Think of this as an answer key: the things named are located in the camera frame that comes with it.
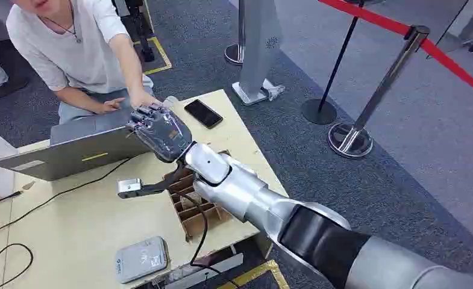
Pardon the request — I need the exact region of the black looped cable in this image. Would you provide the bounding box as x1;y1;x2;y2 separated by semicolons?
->
0;243;34;289

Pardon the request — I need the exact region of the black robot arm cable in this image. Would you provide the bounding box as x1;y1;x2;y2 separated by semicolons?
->
174;191;243;289

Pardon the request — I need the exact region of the black cable with plug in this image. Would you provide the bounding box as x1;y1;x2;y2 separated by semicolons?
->
0;190;24;207

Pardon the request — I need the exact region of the grey card reader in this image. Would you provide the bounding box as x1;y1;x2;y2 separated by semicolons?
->
114;236;169;285

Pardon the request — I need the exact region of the silver laptop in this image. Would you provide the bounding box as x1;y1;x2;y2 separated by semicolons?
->
0;107;157;182

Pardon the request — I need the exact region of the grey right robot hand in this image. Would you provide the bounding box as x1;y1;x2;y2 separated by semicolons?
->
125;104;194;164

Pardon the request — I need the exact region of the black machine base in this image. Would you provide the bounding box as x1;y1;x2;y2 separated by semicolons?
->
112;0;156;63

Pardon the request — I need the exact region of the yellow floor tape square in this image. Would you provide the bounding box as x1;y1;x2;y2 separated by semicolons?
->
134;36;173;76

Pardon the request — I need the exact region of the black stanchion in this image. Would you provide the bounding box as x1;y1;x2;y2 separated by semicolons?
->
301;0;367;126

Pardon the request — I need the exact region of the person's left hand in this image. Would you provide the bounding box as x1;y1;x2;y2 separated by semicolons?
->
129;89;163;110

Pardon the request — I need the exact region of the red barrier belt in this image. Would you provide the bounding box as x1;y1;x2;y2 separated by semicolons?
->
318;0;473;101

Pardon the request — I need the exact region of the person's right hand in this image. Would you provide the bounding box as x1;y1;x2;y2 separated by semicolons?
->
95;96;127;115

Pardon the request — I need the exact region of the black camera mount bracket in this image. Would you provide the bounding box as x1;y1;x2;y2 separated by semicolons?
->
138;163;187;197

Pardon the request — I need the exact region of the yellow floor tape strip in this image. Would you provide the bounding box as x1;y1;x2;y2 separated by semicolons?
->
216;259;291;289

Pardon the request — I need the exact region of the black smartphone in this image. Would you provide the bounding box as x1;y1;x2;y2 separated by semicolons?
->
184;99;224;129

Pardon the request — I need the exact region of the wooden card box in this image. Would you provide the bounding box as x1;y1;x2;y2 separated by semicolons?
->
163;149;234;243

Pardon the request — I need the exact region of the black laptop cable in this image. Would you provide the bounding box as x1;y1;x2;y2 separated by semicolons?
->
0;156;135;242

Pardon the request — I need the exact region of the chrome stanchion with belt head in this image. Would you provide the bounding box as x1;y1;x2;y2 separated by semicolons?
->
327;24;431;160

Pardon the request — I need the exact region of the grey pillar stand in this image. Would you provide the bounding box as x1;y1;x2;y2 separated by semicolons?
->
231;0;286;107

